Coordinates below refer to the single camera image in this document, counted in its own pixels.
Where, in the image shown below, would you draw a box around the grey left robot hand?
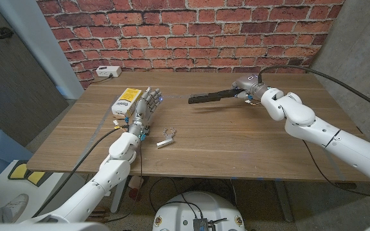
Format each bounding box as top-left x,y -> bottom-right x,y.
127,86 -> 163,135

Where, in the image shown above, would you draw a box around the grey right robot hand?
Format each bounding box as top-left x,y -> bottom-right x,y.
231,74 -> 269,102

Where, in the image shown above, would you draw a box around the black stapler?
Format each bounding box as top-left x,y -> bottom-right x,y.
188,89 -> 244,105

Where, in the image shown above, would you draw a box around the yellow and white package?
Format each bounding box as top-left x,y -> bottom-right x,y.
111,87 -> 143,119

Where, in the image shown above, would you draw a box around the white power strip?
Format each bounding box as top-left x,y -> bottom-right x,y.
95,65 -> 123,78

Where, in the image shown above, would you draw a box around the red and white floor item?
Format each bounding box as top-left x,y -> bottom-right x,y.
127,175 -> 144,202

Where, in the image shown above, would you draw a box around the printed red brick backdrop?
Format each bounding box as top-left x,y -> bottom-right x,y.
36,0 -> 346,90

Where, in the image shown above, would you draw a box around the grey table leg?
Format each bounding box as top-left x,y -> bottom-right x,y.
110,178 -> 128,214
273,180 -> 294,223

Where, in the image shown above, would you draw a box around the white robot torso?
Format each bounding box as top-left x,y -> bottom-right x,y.
152,191 -> 246,231

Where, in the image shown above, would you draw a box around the small grey electronics box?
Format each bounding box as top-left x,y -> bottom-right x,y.
193,217 -> 228,231

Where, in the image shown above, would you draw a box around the dark grey door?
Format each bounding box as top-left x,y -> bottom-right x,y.
0,0 -> 69,135

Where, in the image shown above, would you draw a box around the white and yellow floor base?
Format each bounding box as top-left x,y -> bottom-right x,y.
0,159 -> 93,209

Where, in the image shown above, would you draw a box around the white sneaker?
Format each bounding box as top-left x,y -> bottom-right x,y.
3,193 -> 30,223

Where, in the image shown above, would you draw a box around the silver metal bracket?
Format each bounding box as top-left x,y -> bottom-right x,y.
156,127 -> 177,149

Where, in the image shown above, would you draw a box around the black power strip cord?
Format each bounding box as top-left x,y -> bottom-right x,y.
90,75 -> 112,85

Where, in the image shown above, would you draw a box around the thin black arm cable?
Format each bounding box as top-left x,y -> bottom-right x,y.
104,141 -> 143,223
302,139 -> 370,202

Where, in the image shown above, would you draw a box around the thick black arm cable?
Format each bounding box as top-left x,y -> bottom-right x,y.
32,127 -> 127,218
257,65 -> 370,116

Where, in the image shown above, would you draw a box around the black door handle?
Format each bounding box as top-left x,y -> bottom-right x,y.
0,26 -> 15,40

